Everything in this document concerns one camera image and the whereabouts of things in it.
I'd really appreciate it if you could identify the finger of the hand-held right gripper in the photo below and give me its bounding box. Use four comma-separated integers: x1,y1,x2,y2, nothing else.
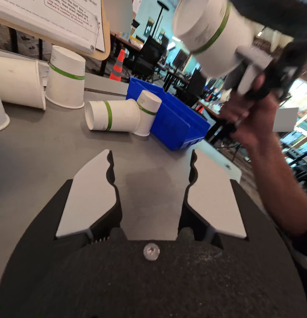
236,48,273,69

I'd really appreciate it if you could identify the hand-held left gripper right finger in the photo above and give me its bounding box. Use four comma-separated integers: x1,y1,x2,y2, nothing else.
178,149,247,245

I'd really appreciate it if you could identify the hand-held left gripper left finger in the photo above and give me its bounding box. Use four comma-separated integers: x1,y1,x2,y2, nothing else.
55,150,123,245

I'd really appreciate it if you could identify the blue plastic bin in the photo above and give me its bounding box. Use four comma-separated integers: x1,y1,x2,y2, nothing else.
125,77,211,151

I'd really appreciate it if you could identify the person's right forearm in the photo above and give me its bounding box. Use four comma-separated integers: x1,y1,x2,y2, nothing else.
243,129,307,236

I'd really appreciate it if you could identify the person's right hand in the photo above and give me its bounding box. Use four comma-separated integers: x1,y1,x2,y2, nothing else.
219,77,281,147

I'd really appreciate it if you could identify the black pole floor lamp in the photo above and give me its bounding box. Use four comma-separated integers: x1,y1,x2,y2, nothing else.
152,0,169,39

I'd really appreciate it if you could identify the black office chair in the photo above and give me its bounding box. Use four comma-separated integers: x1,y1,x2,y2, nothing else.
132,35,164,80

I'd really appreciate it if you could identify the orange traffic cone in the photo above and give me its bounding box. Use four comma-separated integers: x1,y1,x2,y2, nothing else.
109,49,126,82

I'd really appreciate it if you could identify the instruction sheet on board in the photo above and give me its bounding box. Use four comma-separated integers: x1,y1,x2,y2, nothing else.
0,0,111,61

